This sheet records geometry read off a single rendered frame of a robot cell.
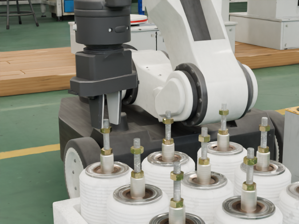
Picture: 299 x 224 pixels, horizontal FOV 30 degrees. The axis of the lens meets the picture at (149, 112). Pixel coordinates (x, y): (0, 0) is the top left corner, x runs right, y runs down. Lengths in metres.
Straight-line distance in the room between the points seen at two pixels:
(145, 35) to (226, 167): 2.01
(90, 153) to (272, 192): 0.47
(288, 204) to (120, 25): 0.37
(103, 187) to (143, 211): 0.12
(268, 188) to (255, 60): 2.38
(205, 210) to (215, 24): 0.56
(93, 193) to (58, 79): 1.86
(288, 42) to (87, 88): 2.72
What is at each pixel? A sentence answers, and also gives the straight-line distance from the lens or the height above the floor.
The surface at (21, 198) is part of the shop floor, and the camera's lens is 1.51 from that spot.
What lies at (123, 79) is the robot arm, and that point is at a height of 0.41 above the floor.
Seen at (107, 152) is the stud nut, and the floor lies 0.29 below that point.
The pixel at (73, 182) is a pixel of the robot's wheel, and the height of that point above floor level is 0.08.
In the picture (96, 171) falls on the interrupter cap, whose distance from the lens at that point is 0.95.
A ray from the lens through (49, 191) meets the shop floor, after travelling 1.54.
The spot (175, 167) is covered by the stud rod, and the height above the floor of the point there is 0.34.
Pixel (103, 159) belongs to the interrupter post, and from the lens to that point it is 0.94.
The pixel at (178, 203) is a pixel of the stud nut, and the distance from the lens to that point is 0.74.
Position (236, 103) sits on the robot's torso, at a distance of 1.24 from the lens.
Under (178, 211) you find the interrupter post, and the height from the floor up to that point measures 0.28.
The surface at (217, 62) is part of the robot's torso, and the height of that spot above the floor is 0.38.
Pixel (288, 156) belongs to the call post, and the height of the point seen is 0.22.
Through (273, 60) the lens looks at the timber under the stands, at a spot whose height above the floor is 0.04.
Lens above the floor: 0.59
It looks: 15 degrees down
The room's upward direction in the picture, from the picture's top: 1 degrees counter-clockwise
